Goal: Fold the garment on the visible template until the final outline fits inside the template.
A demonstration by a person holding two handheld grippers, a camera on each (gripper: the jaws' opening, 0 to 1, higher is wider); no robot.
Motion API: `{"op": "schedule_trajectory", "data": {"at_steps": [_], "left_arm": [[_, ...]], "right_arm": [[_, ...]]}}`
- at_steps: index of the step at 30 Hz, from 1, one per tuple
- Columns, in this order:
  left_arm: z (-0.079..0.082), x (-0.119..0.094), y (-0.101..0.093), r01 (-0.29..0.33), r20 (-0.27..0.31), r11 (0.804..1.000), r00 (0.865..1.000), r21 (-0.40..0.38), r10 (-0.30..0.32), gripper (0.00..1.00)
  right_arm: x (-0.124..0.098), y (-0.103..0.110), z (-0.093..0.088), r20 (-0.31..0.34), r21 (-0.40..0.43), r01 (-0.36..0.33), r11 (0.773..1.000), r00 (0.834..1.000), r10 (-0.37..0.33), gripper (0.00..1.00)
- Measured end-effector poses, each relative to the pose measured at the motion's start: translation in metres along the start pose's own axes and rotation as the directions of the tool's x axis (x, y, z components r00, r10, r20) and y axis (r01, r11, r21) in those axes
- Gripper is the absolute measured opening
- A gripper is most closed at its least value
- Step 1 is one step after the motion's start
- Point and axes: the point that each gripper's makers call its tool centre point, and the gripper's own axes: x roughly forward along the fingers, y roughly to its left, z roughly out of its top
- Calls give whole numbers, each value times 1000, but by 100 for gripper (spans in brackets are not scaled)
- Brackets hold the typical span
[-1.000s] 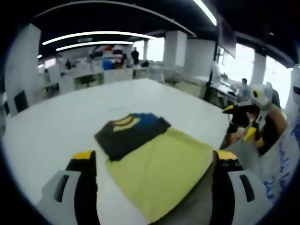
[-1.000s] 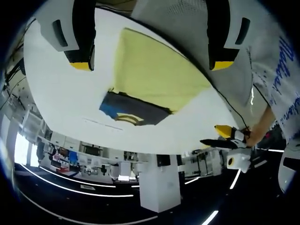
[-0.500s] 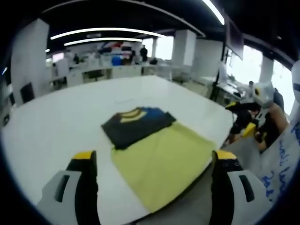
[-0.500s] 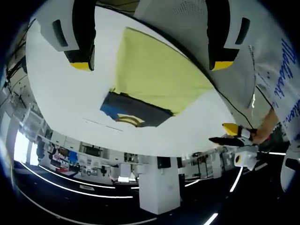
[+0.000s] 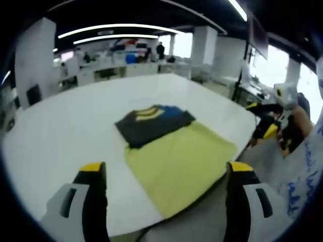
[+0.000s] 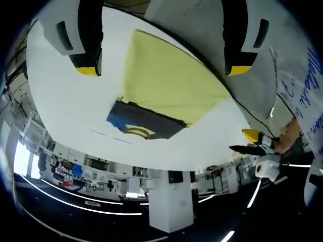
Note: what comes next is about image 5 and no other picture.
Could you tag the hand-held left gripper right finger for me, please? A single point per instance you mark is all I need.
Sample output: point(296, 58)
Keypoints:
point(238, 206)

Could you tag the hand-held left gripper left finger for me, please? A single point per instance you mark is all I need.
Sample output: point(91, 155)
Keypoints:
point(94, 206)

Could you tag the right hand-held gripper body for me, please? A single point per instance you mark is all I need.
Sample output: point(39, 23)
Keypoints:
point(286, 98)

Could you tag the yellow blue grey garment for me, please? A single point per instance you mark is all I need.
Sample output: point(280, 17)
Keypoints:
point(181, 161)

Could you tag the person's right hand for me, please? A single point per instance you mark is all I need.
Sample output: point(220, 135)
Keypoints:
point(295, 112)

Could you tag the person in white shirt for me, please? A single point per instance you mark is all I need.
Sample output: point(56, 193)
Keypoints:
point(311, 161)

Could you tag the hanging dark screen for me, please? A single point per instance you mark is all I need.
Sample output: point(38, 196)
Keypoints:
point(258, 37)

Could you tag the narrow white column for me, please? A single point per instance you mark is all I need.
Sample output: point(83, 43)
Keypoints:
point(205, 45)

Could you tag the black cabinet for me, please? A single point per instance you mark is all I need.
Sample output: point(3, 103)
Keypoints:
point(34, 95)

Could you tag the white cabinet desk row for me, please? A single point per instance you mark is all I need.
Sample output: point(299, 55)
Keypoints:
point(113, 71)

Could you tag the blue storage bin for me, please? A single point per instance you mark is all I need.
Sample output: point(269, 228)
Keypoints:
point(131, 58)

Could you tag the wide white pillar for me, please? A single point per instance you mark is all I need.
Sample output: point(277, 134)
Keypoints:
point(35, 63)

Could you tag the striped wall banner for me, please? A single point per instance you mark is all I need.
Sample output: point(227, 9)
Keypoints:
point(126, 43)

